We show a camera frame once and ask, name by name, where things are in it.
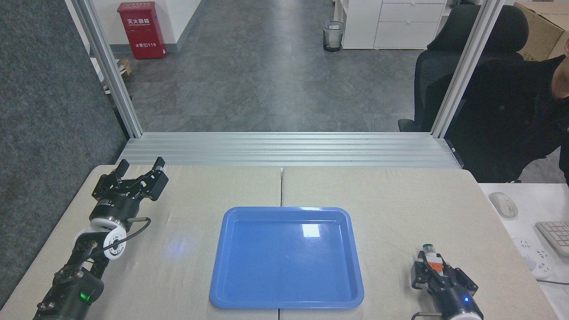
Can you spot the white keyboard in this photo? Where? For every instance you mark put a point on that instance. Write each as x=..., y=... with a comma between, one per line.
x=555, y=235

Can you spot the white power strip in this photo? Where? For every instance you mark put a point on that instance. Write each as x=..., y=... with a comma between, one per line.
x=535, y=258

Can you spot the silver aluminium frame rail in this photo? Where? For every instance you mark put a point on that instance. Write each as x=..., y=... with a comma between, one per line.
x=275, y=149

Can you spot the grey mesh waste bin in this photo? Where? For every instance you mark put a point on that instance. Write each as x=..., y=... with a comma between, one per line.
x=333, y=35

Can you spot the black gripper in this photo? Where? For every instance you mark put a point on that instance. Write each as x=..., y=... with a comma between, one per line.
x=455, y=302
x=114, y=208

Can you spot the silver aluminium post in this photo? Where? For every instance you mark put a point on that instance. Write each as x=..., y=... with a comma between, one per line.
x=466, y=66
x=111, y=71

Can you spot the white computer mouse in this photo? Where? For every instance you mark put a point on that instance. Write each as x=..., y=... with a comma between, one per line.
x=503, y=204

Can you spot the black office chair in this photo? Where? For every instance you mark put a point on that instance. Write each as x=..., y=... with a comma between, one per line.
x=435, y=80

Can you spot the brown cardboard box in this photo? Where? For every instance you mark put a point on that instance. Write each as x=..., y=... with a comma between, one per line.
x=540, y=31

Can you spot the person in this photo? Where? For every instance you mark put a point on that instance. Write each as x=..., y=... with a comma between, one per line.
x=502, y=120

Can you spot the grey felt partition panel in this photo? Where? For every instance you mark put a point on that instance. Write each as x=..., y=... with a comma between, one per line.
x=49, y=133

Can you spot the white orange switch part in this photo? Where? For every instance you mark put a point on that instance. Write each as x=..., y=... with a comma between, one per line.
x=433, y=262

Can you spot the white drawer cabinet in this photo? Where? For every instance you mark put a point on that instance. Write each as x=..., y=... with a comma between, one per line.
x=391, y=24

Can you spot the blue plastic tray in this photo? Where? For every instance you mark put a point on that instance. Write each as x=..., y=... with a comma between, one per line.
x=286, y=258

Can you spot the red fire extinguisher box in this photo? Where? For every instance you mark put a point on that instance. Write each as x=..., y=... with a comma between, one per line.
x=142, y=31

